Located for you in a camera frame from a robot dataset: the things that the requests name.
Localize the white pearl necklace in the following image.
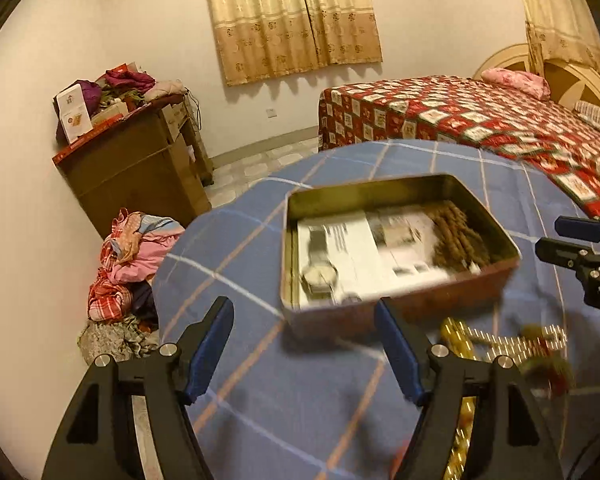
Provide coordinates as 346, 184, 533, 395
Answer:
462, 324, 569, 363

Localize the red cord coin charm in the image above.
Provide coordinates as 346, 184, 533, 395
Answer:
518, 325, 573, 396

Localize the brown wooden bead bracelet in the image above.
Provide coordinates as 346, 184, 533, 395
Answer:
424, 199, 492, 272

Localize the silver wristwatch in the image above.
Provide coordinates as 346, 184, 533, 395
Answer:
300, 226, 339, 304

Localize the pile of clothes on floor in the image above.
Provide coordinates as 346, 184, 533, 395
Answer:
78, 208, 184, 363

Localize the striped pillow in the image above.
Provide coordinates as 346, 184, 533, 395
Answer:
574, 101, 600, 132

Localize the printed paper leaflet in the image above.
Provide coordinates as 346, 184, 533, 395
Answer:
292, 207, 452, 309

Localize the pink metal tin box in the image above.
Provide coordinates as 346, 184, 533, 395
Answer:
280, 174, 520, 338

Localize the cream wooden headboard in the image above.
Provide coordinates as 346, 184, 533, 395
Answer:
474, 44, 600, 110

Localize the blue plaid tablecloth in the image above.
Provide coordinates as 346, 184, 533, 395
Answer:
154, 141, 600, 479

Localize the pink pillow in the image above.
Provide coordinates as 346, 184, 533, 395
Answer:
480, 67, 550, 101

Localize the red patchwork bedspread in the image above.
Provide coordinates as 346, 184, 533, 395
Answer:
317, 76, 600, 218

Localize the beige curtain at right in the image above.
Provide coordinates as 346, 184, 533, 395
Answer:
524, 0, 600, 76

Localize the brown wooden cabinet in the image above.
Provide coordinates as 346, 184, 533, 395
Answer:
56, 96, 212, 237

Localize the flat red box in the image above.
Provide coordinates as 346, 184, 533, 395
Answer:
52, 114, 123, 166

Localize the white product box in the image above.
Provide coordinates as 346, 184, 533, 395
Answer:
55, 82, 92, 144

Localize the pile of clothes on cabinet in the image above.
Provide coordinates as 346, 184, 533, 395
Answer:
54, 63, 186, 126

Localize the beige patterned window curtain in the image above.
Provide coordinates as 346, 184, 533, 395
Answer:
209, 0, 382, 87

